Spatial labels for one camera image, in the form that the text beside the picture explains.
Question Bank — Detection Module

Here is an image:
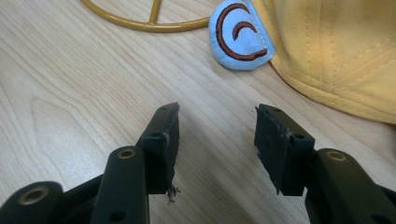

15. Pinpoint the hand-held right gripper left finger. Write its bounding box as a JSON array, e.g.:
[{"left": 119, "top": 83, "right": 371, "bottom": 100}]
[{"left": 135, "top": 102, "right": 181, "bottom": 203}]

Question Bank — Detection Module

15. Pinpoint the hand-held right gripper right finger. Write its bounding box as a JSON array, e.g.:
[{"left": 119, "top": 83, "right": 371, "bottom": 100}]
[{"left": 253, "top": 104, "right": 316, "bottom": 197}]

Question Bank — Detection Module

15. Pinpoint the yellow cap with blue ear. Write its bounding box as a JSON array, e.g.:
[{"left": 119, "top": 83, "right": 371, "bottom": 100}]
[{"left": 208, "top": 0, "right": 396, "bottom": 125}]

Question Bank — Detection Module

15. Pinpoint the gold metal wire stand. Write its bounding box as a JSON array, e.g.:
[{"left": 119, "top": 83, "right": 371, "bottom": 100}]
[{"left": 80, "top": 0, "right": 211, "bottom": 34}]

